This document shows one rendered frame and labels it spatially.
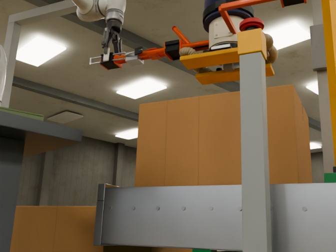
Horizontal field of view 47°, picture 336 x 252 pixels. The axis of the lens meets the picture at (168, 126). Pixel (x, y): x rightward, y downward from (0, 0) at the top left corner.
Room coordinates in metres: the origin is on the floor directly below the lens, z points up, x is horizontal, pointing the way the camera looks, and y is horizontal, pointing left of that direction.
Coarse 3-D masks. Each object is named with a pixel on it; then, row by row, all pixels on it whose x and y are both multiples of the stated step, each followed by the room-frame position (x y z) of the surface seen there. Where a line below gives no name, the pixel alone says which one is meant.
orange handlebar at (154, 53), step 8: (240, 0) 1.24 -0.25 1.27; (248, 0) 1.23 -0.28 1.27; (256, 0) 1.22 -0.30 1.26; (264, 0) 1.21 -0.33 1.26; (272, 0) 1.21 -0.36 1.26; (224, 8) 1.27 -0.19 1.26; (232, 8) 1.27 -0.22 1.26; (224, 16) 1.32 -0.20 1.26; (232, 24) 1.40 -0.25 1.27; (232, 32) 1.44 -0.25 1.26; (208, 40) 1.54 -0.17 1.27; (152, 48) 1.65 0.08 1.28; (160, 48) 1.64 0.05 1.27; (200, 48) 1.60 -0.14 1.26; (208, 48) 1.59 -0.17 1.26; (120, 56) 1.72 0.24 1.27; (144, 56) 1.72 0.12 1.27; (152, 56) 1.68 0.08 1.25; (160, 56) 1.69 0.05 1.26
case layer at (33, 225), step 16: (16, 208) 1.75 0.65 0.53; (32, 208) 1.71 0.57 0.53; (48, 208) 1.67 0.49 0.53; (64, 208) 1.63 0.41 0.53; (80, 208) 1.60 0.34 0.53; (16, 224) 1.74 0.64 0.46; (32, 224) 1.70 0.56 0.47; (48, 224) 1.67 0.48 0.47; (64, 224) 1.63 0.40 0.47; (80, 224) 1.60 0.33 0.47; (16, 240) 1.74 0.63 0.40; (32, 240) 1.70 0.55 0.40; (48, 240) 1.66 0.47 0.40; (64, 240) 1.63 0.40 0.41; (80, 240) 1.59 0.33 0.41
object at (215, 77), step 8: (208, 72) 1.62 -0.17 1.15; (216, 72) 1.61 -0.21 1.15; (224, 72) 1.59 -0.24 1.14; (232, 72) 1.58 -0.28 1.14; (272, 72) 1.57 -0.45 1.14; (200, 80) 1.68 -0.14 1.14; (208, 80) 1.68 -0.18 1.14; (216, 80) 1.67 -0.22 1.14; (224, 80) 1.67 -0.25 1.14; (232, 80) 1.67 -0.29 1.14
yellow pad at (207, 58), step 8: (232, 48) 1.38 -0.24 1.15; (184, 56) 1.46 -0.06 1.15; (192, 56) 1.45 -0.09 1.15; (200, 56) 1.44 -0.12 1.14; (208, 56) 1.43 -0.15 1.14; (216, 56) 1.43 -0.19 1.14; (224, 56) 1.42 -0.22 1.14; (232, 56) 1.42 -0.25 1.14; (184, 64) 1.51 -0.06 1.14; (192, 64) 1.51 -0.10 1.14; (200, 64) 1.51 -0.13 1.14; (208, 64) 1.50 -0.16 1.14; (216, 64) 1.50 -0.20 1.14
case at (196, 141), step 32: (224, 96) 1.33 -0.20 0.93; (288, 96) 1.23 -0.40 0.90; (160, 128) 1.44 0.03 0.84; (192, 128) 1.38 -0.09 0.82; (224, 128) 1.33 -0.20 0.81; (288, 128) 1.23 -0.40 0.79; (160, 160) 1.44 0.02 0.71; (192, 160) 1.38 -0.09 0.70; (224, 160) 1.33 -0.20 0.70; (288, 160) 1.23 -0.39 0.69
